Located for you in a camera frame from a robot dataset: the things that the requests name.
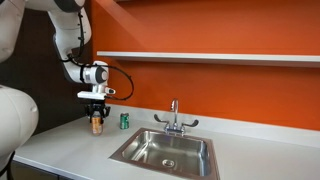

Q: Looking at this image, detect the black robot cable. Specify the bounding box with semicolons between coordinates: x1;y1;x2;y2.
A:
59;9;135;102

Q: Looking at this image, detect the white wall shelf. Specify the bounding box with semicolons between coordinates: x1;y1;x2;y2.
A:
96;50;320;69

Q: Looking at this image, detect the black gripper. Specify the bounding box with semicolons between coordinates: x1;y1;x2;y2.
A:
84;98;112;125

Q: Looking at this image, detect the stainless steel sink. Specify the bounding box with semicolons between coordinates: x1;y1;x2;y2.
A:
109;127;221;180

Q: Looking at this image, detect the dark wood cabinet panel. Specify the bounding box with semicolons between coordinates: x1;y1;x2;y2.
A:
0;8;94;136

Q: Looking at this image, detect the small brown bottle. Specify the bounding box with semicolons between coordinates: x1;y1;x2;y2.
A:
91;111;104;136

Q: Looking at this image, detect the green drink can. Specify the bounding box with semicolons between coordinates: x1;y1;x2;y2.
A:
119;112;131;131

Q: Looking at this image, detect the chrome two-handle faucet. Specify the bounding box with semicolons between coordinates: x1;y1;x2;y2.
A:
153;98;200;136

